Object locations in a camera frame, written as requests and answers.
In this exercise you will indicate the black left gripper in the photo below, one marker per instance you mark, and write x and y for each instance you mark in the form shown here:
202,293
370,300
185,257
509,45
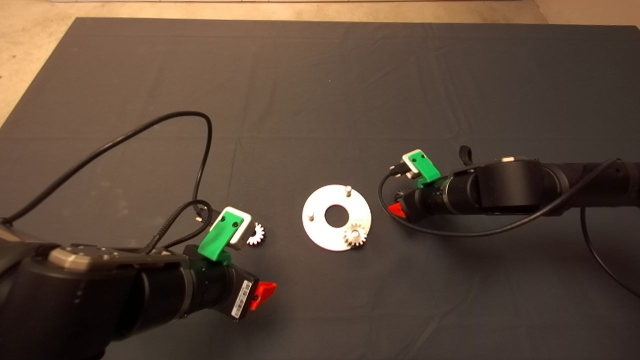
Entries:
220,290

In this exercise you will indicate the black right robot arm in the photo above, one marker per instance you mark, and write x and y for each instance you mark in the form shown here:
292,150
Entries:
510,187

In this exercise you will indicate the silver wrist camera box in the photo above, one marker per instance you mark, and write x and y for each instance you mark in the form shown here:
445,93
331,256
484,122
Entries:
411,171
241,232

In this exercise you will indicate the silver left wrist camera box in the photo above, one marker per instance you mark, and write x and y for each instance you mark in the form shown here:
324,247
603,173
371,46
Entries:
241,232

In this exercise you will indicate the dark grey table cloth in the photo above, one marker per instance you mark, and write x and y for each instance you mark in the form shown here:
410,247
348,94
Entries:
320,100

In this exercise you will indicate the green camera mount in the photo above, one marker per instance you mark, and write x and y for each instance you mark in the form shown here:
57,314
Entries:
425,167
217,237

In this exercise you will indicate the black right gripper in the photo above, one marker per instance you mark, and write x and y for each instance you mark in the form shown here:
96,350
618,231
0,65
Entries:
430,200

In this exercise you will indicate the green right camera mount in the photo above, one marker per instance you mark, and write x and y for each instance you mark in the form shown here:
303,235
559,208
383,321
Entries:
425,167

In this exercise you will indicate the green left camera mount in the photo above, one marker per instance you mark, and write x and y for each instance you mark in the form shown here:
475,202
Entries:
217,237

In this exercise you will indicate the round metal carrier plate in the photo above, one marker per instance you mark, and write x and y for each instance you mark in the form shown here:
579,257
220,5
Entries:
320,235

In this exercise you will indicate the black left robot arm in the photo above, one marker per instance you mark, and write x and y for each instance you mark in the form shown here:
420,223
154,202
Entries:
75,300

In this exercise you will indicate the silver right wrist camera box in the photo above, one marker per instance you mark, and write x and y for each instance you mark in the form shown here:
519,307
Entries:
411,171

